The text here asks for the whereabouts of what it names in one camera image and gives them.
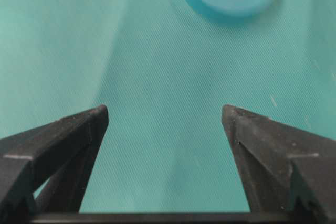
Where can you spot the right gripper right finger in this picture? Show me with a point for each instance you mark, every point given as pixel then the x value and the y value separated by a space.
pixel 282 168

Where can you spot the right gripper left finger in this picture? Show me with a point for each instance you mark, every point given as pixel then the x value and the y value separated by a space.
pixel 47 168

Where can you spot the green table cloth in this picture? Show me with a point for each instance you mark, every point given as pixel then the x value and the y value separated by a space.
pixel 165 71

